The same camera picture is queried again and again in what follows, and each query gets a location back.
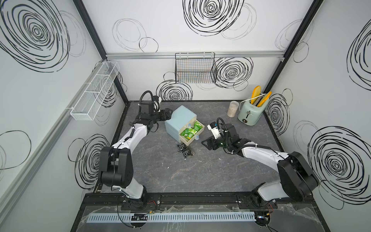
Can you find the yellow toast slice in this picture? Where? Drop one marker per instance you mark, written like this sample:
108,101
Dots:
265,99
255,94

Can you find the black cookie pack right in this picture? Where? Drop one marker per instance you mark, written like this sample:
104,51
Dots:
187,152

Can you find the yellow toast slice right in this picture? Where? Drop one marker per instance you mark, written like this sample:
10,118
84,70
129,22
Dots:
265,99

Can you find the mint green toaster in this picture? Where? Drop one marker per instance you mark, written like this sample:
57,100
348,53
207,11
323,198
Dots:
250,114

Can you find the clear jar with grains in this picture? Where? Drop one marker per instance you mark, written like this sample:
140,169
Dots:
233,107

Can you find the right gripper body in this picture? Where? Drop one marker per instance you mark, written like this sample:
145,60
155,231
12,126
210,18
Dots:
220,142

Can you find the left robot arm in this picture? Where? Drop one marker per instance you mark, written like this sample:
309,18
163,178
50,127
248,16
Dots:
115,163

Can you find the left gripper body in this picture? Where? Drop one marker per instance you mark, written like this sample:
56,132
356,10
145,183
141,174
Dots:
159,116

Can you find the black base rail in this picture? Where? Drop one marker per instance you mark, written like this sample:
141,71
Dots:
162,201

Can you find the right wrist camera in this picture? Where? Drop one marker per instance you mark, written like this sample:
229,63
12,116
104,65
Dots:
214,130

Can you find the black wire wall basket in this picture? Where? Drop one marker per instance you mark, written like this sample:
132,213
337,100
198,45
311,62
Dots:
194,68

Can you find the black cookie pack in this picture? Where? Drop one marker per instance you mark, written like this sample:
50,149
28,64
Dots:
181,147
187,152

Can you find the yellow toast slice left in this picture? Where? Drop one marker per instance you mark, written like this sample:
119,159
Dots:
255,94

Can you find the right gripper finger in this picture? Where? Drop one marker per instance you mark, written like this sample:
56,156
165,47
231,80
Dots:
207,146
206,141

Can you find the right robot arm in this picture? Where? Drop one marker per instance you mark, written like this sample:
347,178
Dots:
296,179

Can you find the light blue drawer cabinet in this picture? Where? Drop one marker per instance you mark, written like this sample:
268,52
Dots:
180,118

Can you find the white mesh wall shelf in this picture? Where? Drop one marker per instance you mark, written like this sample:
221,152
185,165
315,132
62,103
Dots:
99,84

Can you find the black cookie pack left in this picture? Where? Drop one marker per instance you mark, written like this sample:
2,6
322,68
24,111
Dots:
181,147

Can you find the white slotted cable duct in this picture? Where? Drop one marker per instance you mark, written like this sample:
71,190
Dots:
172,217

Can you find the cream drawer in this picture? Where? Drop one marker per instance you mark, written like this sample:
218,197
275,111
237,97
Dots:
187,126

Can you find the green cookie pack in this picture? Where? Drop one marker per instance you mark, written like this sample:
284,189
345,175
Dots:
191,134
197,126
185,132

